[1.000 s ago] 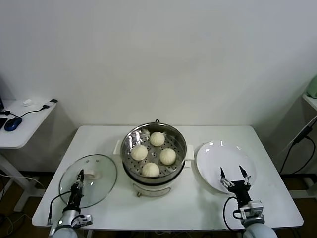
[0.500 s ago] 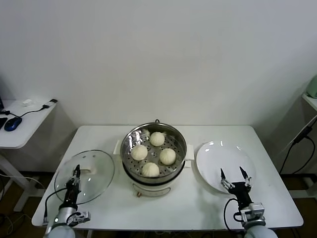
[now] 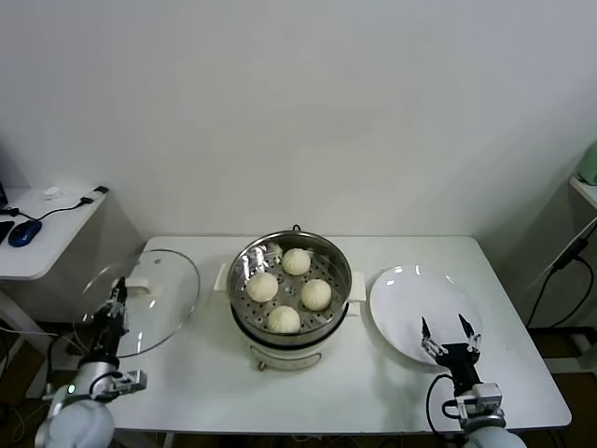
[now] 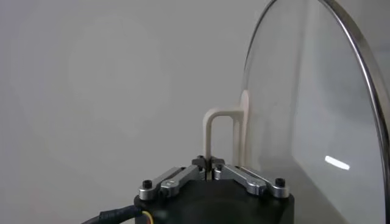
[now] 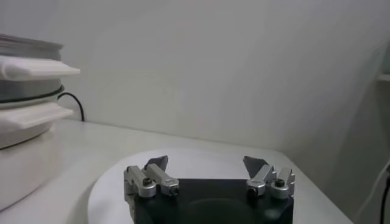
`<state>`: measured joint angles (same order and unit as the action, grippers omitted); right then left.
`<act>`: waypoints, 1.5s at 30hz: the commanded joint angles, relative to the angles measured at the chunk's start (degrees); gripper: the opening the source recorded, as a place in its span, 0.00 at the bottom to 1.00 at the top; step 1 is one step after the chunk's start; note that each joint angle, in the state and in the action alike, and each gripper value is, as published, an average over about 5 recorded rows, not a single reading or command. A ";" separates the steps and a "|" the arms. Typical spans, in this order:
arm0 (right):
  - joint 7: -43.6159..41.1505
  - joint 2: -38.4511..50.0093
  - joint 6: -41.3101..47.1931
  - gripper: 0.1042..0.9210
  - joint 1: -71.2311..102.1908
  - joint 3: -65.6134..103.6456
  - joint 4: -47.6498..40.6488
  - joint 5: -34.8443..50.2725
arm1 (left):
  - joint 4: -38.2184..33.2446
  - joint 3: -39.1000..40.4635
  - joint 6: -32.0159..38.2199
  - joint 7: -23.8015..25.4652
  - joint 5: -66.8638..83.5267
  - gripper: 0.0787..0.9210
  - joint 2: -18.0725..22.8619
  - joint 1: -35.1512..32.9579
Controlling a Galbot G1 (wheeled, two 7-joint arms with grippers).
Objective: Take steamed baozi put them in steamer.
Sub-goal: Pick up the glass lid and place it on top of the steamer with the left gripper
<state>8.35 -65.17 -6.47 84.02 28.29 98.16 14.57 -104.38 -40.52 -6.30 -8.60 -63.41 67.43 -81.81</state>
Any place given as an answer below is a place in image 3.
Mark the mint green appliance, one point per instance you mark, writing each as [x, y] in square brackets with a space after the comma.
[590, 164]

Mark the white steamed baozi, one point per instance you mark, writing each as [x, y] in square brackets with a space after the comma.
[315, 295]
[296, 261]
[283, 319]
[262, 287]

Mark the small white desk object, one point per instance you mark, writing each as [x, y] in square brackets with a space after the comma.
[51, 191]

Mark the white electric cooker pot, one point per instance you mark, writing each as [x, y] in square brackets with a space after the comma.
[284, 359]

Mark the small black adapter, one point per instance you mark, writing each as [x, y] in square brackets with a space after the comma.
[99, 189]

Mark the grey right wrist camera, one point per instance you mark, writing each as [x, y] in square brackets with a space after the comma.
[482, 396]

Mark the white round plate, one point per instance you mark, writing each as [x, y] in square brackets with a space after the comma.
[406, 298]

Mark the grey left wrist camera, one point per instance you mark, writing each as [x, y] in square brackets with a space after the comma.
[128, 380]

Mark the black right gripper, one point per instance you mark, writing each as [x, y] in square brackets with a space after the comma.
[459, 361]

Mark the blue computer mouse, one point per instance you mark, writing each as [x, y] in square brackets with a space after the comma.
[24, 232]

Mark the flat black desk device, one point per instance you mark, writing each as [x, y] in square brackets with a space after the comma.
[4, 231]

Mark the stainless steel steamer basket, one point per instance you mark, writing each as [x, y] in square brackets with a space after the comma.
[242, 266]

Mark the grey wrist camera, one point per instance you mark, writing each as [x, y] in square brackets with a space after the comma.
[128, 380]
[482, 396]

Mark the white side table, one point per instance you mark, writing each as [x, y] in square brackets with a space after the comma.
[585, 189]

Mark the white side desk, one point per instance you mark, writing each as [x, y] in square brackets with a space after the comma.
[46, 247]

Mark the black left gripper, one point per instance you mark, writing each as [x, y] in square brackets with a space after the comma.
[109, 336]

